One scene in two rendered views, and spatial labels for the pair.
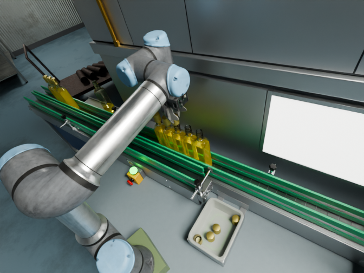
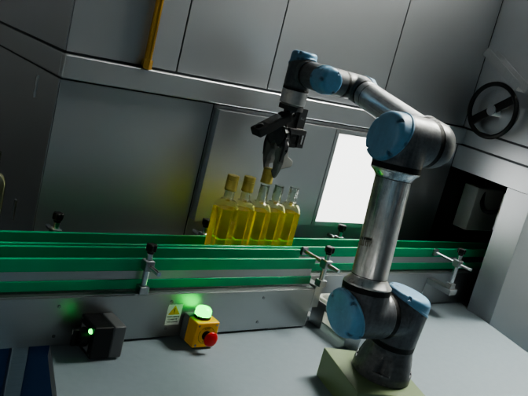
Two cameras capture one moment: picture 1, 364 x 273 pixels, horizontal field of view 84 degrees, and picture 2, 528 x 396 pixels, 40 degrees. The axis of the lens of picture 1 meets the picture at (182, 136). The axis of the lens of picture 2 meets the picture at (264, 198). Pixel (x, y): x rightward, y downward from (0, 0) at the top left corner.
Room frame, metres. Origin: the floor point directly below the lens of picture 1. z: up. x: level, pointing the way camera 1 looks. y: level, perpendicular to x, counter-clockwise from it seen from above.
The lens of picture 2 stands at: (0.49, 2.05, 1.57)
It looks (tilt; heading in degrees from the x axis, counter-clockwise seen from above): 13 degrees down; 275
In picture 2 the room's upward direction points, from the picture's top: 14 degrees clockwise
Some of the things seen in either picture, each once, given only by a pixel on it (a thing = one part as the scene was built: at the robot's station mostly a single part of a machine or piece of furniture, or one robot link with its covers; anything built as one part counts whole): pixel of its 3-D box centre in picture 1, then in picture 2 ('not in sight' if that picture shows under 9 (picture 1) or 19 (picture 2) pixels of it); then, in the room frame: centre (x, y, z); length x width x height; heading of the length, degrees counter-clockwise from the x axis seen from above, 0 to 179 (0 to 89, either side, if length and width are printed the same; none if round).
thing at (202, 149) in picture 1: (202, 153); (282, 235); (0.59, -0.07, 0.99); 0.06 x 0.06 x 0.21; 44
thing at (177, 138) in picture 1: (182, 145); (252, 234); (0.67, 0.01, 0.99); 0.06 x 0.06 x 0.21; 44
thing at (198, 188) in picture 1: (201, 184); (320, 262); (0.45, -0.03, 0.95); 0.17 x 0.03 x 0.12; 134
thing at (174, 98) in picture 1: (171, 92); (287, 126); (0.65, -0.01, 1.32); 0.09 x 0.08 x 0.12; 44
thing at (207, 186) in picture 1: (205, 190); (307, 290); (0.47, -0.04, 0.85); 0.09 x 0.04 x 0.07; 134
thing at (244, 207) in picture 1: (219, 223); (348, 320); (0.32, -0.06, 0.79); 0.27 x 0.17 x 0.08; 134
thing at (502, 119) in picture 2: not in sight; (494, 111); (-0.03, -0.70, 1.49); 0.21 x 0.05 x 0.21; 134
